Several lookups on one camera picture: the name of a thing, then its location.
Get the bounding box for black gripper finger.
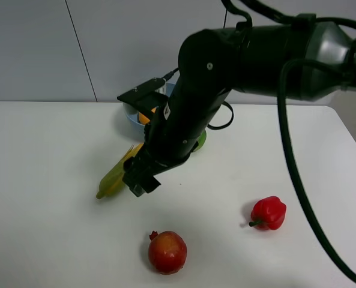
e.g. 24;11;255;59
129;184;145;197

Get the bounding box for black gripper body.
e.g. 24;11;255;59
123;119;208;192

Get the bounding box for orange yellow mango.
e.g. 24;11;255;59
138;106;158;125

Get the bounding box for green lime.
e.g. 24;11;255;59
193;130;207;152

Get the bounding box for red pomegranate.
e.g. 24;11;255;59
148;231;187;275

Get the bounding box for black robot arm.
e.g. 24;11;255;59
119;14;356;196

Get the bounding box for blue plastic bowl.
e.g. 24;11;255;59
122;83;175;141

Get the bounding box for corn cob with husk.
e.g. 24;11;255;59
95;143;143;200

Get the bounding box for red bell pepper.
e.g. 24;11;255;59
249;196;287;230

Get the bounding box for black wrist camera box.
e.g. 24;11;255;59
117;78;168;118

